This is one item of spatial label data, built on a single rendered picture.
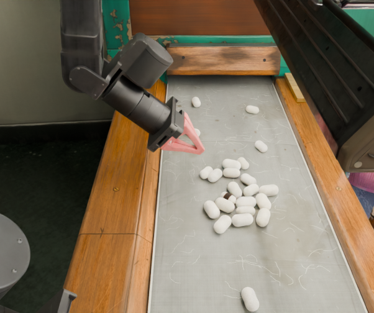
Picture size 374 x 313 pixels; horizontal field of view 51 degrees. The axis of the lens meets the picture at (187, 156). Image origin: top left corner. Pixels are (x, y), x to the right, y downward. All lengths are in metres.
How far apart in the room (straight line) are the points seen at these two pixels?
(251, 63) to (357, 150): 0.77
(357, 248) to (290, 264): 0.10
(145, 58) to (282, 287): 0.39
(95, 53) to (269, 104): 0.56
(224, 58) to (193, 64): 0.08
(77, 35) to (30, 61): 1.52
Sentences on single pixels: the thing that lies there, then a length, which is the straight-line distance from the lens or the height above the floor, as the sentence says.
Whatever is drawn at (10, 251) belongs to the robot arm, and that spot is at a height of 1.03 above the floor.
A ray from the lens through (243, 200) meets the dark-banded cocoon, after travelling 0.69.
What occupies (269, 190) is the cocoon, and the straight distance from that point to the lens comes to 0.73.
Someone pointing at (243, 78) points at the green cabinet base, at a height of 0.74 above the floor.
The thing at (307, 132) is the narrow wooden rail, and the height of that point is 0.76.
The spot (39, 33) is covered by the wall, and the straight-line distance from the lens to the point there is 2.05.
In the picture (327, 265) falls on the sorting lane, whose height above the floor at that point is 0.74.
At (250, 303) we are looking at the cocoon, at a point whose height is 0.76.
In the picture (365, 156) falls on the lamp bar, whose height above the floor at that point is 1.06.
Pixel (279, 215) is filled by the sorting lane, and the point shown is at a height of 0.74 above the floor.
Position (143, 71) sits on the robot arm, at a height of 0.98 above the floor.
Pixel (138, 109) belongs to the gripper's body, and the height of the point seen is 0.91.
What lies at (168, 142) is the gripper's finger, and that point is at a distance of 0.68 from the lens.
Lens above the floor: 1.23
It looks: 36 degrees down
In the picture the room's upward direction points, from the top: straight up
